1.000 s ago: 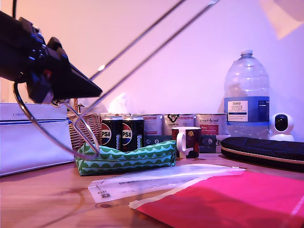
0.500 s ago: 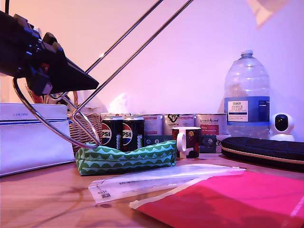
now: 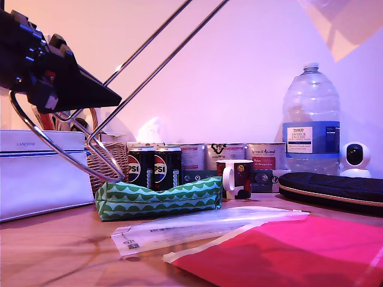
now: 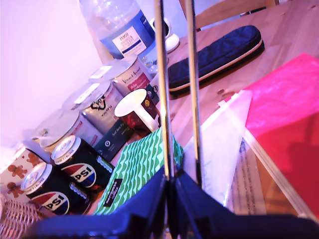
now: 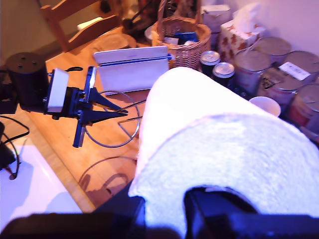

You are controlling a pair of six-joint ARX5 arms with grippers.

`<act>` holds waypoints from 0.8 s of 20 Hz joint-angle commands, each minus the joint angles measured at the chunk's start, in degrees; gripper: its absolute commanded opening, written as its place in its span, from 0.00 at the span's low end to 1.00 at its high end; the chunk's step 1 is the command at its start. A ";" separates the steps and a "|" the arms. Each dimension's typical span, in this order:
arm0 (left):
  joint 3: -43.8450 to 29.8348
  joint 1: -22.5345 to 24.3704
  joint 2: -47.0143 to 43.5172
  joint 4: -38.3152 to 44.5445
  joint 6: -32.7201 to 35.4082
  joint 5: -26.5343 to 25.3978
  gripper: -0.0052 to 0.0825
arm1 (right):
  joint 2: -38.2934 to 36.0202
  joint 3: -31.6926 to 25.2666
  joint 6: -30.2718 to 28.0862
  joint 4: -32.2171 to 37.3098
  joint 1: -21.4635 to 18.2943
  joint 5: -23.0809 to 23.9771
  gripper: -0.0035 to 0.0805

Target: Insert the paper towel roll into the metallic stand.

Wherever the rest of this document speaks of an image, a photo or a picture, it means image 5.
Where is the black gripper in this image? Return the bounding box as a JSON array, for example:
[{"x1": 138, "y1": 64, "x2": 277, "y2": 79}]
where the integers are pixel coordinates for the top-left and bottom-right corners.
[{"x1": 59, "y1": 66, "x2": 129, "y2": 148}]

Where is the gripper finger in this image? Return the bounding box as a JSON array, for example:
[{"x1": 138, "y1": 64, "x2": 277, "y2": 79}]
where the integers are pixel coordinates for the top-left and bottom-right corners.
[
  {"x1": 96, "y1": 181, "x2": 147, "y2": 217},
  {"x1": 183, "y1": 185, "x2": 259, "y2": 218}
]

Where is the chrome wire towel stand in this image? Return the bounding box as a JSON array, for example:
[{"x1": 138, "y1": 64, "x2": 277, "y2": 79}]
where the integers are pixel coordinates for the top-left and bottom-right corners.
[{"x1": 84, "y1": 90, "x2": 148, "y2": 148}]

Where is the white paper towel roll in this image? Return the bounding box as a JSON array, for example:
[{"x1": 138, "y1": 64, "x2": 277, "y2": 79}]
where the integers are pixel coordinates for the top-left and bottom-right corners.
[{"x1": 128, "y1": 66, "x2": 319, "y2": 237}]

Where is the white zip cosmetic bag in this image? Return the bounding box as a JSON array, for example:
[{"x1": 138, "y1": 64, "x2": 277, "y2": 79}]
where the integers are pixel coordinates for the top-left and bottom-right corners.
[{"x1": 93, "y1": 45, "x2": 174, "y2": 97}]

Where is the round wooden board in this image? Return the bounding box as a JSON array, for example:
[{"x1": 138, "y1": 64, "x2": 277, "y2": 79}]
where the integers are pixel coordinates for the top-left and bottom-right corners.
[{"x1": 93, "y1": 33, "x2": 137, "y2": 54}]

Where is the wooden chair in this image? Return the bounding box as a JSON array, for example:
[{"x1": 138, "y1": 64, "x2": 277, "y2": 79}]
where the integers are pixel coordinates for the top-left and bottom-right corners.
[{"x1": 39, "y1": 0, "x2": 120, "y2": 53}]

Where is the dark red patterned mug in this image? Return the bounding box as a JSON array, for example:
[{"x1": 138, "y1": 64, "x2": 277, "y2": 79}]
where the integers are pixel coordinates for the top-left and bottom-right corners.
[{"x1": 249, "y1": 96, "x2": 282, "y2": 118}]

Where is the small cardboard box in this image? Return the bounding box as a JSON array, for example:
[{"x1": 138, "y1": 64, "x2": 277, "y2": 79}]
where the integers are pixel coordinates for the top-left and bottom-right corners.
[{"x1": 200, "y1": 4, "x2": 231, "y2": 33}]

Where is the white printed card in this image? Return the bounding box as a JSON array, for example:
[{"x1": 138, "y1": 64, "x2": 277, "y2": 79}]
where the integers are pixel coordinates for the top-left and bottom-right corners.
[{"x1": 278, "y1": 61, "x2": 311, "y2": 81}]

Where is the patterned tissue box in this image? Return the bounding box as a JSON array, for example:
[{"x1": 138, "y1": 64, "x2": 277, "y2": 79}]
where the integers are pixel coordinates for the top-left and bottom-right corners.
[{"x1": 219, "y1": 2, "x2": 267, "y2": 59}]

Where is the plain lid silver tin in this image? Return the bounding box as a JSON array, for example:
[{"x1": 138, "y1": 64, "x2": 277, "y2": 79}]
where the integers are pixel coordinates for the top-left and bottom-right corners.
[
  {"x1": 284, "y1": 51, "x2": 319, "y2": 75},
  {"x1": 254, "y1": 36, "x2": 292, "y2": 65}
]

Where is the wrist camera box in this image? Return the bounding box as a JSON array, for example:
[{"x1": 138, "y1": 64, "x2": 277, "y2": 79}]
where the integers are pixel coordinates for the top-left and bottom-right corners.
[{"x1": 44, "y1": 68, "x2": 70, "y2": 116}]

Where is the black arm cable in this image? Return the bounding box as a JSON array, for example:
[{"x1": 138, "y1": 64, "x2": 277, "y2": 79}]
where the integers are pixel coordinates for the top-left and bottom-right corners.
[{"x1": 0, "y1": 116, "x2": 30, "y2": 145}]

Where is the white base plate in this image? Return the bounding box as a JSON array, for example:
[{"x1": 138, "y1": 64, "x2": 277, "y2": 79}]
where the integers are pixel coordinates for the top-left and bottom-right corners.
[{"x1": 0, "y1": 144, "x2": 83, "y2": 225}]

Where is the wicker basket with handle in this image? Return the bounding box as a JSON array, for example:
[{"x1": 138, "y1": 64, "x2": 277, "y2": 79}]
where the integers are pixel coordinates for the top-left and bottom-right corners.
[{"x1": 151, "y1": 0, "x2": 212, "y2": 70}]

